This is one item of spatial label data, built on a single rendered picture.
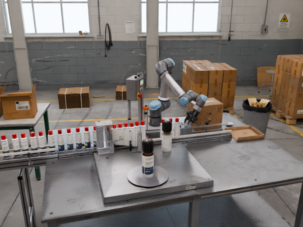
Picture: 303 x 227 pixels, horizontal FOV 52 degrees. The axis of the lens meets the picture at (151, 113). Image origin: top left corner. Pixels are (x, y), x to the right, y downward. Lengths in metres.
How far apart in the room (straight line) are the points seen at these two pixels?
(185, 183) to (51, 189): 0.96
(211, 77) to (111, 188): 4.18
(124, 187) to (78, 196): 0.32
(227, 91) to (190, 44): 2.36
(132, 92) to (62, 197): 1.05
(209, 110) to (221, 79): 2.94
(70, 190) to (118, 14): 6.07
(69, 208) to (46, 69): 6.39
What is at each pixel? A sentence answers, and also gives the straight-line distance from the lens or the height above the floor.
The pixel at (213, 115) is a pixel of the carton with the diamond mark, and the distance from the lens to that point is 3.28.
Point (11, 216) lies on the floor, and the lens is 3.72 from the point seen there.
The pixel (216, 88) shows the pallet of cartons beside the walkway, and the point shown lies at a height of 0.54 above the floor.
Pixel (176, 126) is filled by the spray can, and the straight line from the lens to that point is 2.92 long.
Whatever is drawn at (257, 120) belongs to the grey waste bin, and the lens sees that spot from 5.04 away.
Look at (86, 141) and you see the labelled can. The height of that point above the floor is 0.96.
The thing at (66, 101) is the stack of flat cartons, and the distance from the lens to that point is 6.73.
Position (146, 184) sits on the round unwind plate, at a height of 0.89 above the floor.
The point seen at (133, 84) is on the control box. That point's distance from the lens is 2.71.
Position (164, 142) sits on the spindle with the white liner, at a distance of 2.62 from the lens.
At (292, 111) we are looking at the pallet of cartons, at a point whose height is 0.26.
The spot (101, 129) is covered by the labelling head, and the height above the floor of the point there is 1.11.
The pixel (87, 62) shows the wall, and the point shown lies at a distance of 8.12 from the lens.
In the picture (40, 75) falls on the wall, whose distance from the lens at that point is 8.40.
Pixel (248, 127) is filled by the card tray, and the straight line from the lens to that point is 3.48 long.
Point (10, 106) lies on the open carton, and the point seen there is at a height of 0.95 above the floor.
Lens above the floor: 2.10
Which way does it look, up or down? 20 degrees down
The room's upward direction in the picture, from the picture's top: straight up
